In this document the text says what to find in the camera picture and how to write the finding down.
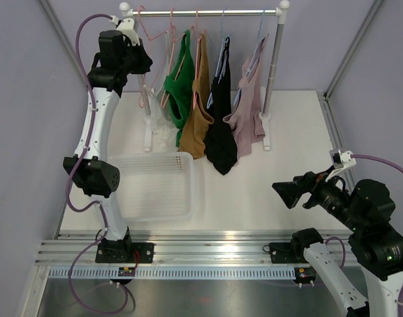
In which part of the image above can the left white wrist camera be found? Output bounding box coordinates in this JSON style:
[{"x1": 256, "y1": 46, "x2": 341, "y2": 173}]
[{"x1": 110, "y1": 15, "x2": 140, "y2": 46}]

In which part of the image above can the pink tank top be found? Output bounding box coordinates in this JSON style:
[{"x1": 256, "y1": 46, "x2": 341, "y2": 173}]
[{"x1": 223, "y1": 38, "x2": 268, "y2": 159}]

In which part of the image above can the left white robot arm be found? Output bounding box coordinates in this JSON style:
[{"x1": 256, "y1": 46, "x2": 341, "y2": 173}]
[{"x1": 63, "y1": 30, "x2": 153, "y2": 264}]

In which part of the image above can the white metal clothes rack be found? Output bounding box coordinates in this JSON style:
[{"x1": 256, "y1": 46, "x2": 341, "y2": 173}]
[{"x1": 119, "y1": 1, "x2": 290, "y2": 151}]

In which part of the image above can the blue hanger under black top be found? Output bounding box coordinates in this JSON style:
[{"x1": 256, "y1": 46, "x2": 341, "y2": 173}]
[{"x1": 207, "y1": 7, "x2": 227, "y2": 109}]

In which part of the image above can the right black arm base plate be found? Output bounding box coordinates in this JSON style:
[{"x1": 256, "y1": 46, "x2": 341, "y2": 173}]
[{"x1": 262, "y1": 242, "x2": 307, "y2": 264}]

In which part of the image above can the white plastic basket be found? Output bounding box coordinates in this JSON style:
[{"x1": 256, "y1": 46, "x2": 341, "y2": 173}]
[{"x1": 108, "y1": 152, "x2": 196, "y2": 222}]

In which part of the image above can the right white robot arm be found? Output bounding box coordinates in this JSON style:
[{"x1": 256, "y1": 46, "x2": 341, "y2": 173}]
[{"x1": 272, "y1": 170, "x2": 403, "y2": 316}]

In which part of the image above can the pink hanger under brown top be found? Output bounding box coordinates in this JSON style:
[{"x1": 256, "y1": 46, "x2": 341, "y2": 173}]
[{"x1": 191, "y1": 8, "x2": 207, "y2": 110}]

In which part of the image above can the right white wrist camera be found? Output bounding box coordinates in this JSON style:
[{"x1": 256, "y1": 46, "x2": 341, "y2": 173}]
[{"x1": 326, "y1": 149, "x2": 356, "y2": 182}]

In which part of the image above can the white tank top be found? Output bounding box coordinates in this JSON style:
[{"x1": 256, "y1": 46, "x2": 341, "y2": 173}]
[{"x1": 151, "y1": 31, "x2": 178, "y2": 149}]

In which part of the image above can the white slotted cable duct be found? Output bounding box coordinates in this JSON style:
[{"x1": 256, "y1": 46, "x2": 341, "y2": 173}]
[{"x1": 49, "y1": 266, "x2": 295, "y2": 280}]

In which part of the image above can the pink wire hanger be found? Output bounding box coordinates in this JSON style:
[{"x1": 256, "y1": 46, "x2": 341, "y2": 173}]
[{"x1": 137, "y1": 5, "x2": 176, "y2": 110}]

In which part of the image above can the brown tank top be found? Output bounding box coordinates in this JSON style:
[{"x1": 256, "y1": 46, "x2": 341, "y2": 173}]
[{"x1": 179, "y1": 34, "x2": 215, "y2": 159}]

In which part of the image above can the green tank top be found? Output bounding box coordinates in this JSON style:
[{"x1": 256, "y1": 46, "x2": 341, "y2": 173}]
[{"x1": 165, "y1": 29, "x2": 195, "y2": 147}]

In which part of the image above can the aluminium mounting rail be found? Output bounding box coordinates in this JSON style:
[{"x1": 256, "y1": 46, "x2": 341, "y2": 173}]
[{"x1": 35, "y1": 230, "x2": 292, "y2": 267}]

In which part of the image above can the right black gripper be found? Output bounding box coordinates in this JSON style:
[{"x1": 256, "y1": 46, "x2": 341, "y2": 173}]
[{"x1": 273, "y1": 163, "x2": 365, "y2": 230}]

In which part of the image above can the black tank top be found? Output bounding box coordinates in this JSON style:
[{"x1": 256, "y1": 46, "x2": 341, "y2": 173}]
[{"x1": 204, "y1": 37, "x2": 237, "y2": 175}]

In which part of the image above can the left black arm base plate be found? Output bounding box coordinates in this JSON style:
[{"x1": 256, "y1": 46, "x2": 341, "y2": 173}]
[{"x1": 95, "y1": 240, "x2": 155, "y2": 264}]

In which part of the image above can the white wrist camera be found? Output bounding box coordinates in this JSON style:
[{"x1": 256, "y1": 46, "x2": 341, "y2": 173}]
[
  {"x1": 110, "y1": 15, "x2": 140, "y2": 46},
  {"x1": 326, "y1": 149, "x2": 356, "y2": 182}
]

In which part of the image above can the blue hanger under pink top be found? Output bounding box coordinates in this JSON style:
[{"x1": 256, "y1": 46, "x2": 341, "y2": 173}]
[{"x1": 233, "y1": 9, "x2": 270, "y2": 107}]

